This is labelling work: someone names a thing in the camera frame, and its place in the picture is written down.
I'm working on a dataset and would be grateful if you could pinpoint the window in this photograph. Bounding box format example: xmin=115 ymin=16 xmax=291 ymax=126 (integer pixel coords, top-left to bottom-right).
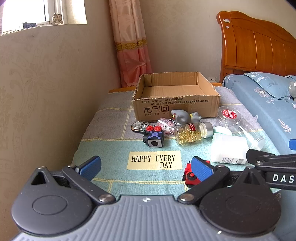
xmin=0 ymin=0 xmax=88 ymax=35

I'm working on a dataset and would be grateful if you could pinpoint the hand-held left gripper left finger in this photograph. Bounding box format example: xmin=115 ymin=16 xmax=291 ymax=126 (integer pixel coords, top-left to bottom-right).
xmin=31 ymin=156 xmax=115 ymax=205

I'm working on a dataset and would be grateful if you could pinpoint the wooden headboard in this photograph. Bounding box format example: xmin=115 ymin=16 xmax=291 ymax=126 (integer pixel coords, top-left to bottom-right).
xmin=216 ymin=11 xmax=296 ymax=84

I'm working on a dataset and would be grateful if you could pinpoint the clear jar with red lid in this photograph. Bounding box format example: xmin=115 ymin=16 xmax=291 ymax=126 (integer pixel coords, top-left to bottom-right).
xmin=216 ymin=106 xmax=248 ymax=131

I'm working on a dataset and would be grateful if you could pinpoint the pink clear cat toy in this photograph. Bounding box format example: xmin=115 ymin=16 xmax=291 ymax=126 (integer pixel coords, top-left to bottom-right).
xmin=157 ymin=118 xmax=177 ymax=135

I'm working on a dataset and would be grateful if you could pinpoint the pink curtain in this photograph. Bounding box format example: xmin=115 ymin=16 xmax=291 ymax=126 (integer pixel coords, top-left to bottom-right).
xmin=109 ymin=0 xmax=153 ymax=88

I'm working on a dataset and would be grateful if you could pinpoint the small round clock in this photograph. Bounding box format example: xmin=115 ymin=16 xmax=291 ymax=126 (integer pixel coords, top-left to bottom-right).
xmin=51 ymin=13 xmax=63 ymax=25

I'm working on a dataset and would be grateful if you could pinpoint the black fidget cube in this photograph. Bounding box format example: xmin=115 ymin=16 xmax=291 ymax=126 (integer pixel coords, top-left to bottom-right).
xmin=143 ymin=126 xmax=165 ymax=149

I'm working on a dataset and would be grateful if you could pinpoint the cardboard box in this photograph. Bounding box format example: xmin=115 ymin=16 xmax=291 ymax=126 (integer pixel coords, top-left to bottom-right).
xmin=132 ymin=72 xmax=221 ymax=122

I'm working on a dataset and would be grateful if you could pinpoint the grey shark toy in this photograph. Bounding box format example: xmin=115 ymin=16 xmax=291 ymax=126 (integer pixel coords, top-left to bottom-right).
xmin=171 ymin=109 xmax=201 ymax=124

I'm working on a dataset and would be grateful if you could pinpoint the white plastic bottle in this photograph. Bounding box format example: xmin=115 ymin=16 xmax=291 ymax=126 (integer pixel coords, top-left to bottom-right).
xmin=210 ymin=133 xmax=248 ymax=165

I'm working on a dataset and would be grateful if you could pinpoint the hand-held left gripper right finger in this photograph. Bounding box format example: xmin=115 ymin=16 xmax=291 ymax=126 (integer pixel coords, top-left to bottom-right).
xmin=177 ymin=156 xmax=266 ymax=205

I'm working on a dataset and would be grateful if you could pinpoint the glass bottle of gold capsules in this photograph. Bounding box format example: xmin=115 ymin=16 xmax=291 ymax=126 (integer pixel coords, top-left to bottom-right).
xmin=174 ymin=122 xmax=213 ymax=147

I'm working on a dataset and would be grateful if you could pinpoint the plaid printed blanket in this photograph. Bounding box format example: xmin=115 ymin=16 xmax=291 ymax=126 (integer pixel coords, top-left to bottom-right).
xmin=71 ymin=87 xmax=281 ymax=202

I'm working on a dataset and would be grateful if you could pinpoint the blue floral pillow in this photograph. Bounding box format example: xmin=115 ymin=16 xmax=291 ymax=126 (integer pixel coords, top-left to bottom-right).
xmin=244 ymin=71 xmax=296 ymax=100

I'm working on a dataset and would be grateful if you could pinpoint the red toy truck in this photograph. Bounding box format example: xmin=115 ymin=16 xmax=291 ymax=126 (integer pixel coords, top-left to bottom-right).
xmin=182 ymin=161 xmax=211 ymax=188

